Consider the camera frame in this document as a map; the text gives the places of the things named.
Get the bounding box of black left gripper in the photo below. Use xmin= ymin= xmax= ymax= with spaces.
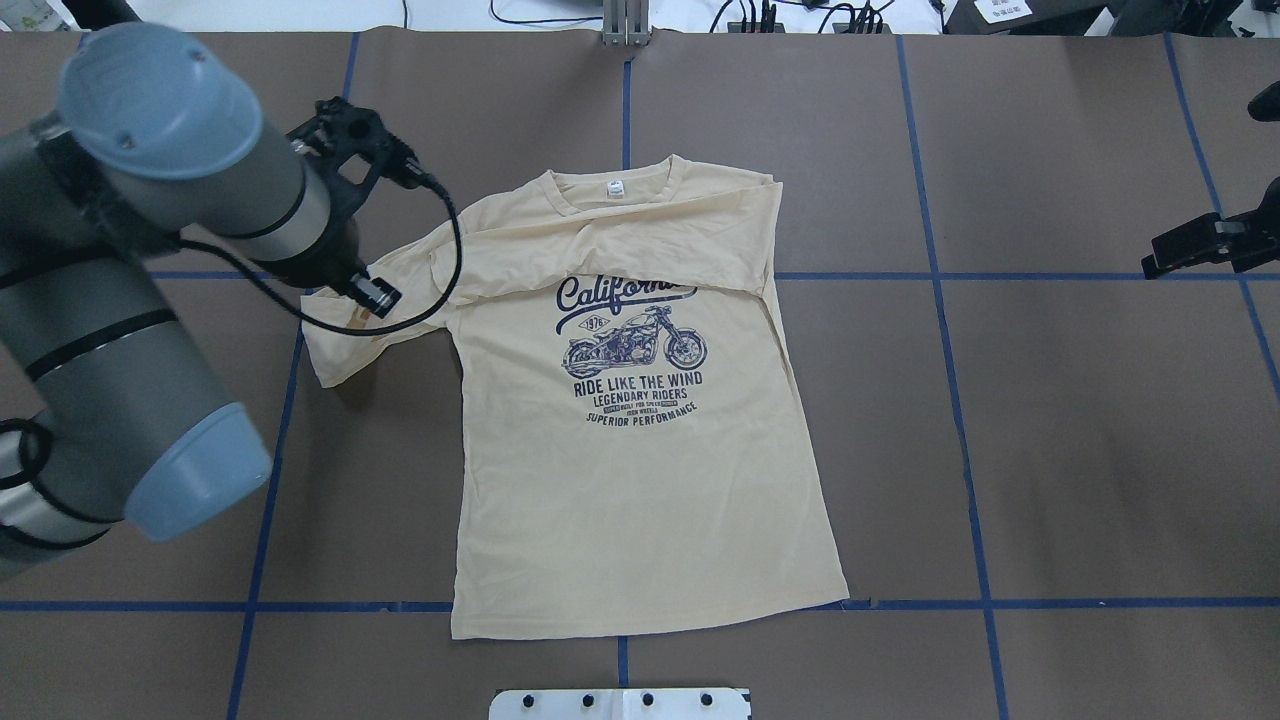
xmin=255 ymin=215 xmax=402 ymax=318

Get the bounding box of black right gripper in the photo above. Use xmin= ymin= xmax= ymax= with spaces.
xmin=1140 ymin=178 xmax=1280 ymax=281

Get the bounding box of cream long-sleeve graphic shirt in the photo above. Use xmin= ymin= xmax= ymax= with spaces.
xmin=302 ymin=155 xmax=850 ymax=641

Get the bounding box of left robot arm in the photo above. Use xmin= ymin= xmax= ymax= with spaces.
xmin=3 ymin=20 xmax=421 ymax=579

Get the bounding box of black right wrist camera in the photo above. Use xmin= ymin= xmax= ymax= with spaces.
xmin=1247 ymin=81 xmax=1280 ymax=123

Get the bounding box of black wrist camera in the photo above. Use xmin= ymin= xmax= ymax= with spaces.
xmin=1247 ymin=81 xmax=1280 ymax=123
xmin=285 ymin=97 xmax=442 ymax=214

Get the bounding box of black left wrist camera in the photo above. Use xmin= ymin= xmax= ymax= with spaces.
xmin=285 ymin=97 xmax=442 ymax=214

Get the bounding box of aluminium frame post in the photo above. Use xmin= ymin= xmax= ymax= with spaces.
xmin=602 ymin=0 xmax=652 ymax=47

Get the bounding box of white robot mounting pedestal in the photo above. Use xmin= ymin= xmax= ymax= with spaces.
xmin=488 ymin=687 xmax=753 ymax=719

